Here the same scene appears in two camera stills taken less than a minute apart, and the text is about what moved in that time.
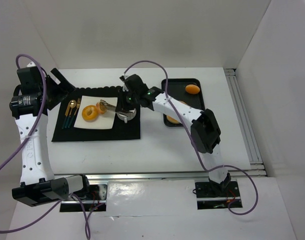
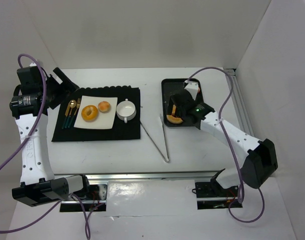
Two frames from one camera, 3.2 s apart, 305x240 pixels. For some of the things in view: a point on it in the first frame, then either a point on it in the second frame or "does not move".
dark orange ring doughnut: [89, 113] does not move
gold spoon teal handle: [73, 103] does not move
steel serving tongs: [105, 106] to [168, 160]
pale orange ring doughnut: [172, 120] does not move
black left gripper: [53, 88] does not move
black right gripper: [121, 105] to [180, 104]
